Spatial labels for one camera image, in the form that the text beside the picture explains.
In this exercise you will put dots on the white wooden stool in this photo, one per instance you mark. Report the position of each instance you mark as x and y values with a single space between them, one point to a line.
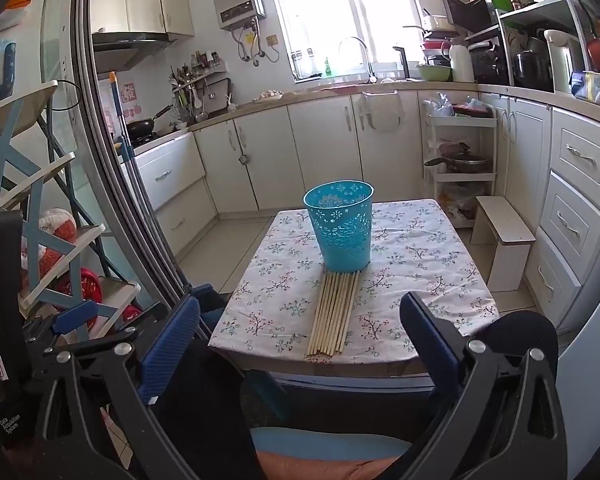
505 232

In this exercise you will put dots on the black wok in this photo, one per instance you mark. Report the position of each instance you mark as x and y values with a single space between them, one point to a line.
140 127

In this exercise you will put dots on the green soap bottle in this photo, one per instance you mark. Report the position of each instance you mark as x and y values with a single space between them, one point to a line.
326 67

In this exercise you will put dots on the pan with lid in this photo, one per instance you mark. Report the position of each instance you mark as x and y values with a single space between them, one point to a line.
465 164

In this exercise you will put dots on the kitchen window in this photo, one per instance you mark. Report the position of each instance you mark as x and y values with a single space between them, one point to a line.
350 15

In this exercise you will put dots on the black microwave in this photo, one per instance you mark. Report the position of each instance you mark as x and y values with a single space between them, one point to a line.
467 12

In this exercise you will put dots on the white trolley rack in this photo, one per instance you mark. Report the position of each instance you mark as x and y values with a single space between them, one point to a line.
460 177

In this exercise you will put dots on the blue seat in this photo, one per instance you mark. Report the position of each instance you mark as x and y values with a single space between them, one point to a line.
330 442

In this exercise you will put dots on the floral tablecloth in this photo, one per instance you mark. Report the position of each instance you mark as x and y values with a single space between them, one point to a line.
280 290

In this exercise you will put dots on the white thermos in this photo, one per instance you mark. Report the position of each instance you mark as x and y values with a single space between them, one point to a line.
461 62

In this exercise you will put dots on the grey sliding door frame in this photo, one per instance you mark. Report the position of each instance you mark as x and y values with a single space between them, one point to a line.
100 125

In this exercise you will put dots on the wall utensil rack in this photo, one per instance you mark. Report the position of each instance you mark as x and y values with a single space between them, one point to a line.
200 85

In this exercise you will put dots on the white counter shelf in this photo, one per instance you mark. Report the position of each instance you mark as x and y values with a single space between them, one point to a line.
535 10

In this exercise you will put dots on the green bowl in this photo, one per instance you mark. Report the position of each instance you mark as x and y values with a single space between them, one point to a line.
434 74

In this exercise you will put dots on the red flowered slipper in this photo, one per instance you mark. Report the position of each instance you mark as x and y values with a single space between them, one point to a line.
131 314

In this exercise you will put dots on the blue and cream shoe rack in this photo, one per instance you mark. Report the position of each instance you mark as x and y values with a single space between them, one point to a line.
10 130

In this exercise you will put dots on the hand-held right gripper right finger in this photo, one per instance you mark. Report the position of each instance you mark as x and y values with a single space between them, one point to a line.
427 335

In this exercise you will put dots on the white hanging bin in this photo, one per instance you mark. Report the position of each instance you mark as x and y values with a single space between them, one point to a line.
380 110

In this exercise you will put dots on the white kitchen base cabinets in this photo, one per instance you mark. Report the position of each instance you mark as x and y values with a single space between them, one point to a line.
305 155

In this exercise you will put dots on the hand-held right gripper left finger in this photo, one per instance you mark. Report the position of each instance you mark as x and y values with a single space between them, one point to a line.
172 345

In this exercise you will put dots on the blue perforated basket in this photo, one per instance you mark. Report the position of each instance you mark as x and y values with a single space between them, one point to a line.
339 227

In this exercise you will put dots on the person's right leg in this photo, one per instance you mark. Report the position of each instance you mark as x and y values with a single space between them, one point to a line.
520 330

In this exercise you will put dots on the black air fryer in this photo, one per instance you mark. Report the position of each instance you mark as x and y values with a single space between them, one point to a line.
487 65

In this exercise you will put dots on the set of wooden chopsticks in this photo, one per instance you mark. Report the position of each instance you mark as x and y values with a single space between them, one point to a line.
332 315

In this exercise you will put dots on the red and white plush slipper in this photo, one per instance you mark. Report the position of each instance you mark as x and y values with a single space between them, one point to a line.
55 230

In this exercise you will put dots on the chrome faucet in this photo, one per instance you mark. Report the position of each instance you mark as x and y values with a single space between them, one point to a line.
367 60

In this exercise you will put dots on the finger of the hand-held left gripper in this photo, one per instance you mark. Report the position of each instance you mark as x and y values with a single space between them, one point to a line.
75 316

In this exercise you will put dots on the white upper cabinets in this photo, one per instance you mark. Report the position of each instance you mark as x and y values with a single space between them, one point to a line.
140 5

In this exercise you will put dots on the range hood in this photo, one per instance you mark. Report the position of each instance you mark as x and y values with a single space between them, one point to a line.
130 42

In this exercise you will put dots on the red paper wall decals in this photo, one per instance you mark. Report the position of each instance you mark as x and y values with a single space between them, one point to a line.
130 97

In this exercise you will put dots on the plate of food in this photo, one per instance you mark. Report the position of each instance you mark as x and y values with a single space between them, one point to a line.
269 96

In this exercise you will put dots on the person's right hand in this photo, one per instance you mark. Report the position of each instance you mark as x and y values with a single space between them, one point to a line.
325 469

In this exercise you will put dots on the green box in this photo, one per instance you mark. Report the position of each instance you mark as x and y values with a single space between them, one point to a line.
500 0

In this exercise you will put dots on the person's left leg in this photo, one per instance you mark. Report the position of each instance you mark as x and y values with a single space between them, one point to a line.
205 410

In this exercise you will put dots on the white electric kettle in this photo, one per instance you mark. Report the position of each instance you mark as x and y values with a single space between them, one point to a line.
560 60

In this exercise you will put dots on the blue packet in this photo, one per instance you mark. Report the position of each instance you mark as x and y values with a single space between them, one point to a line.
592 90

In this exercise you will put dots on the person's leg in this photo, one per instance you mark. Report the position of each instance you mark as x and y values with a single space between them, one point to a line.
520 330
205 410

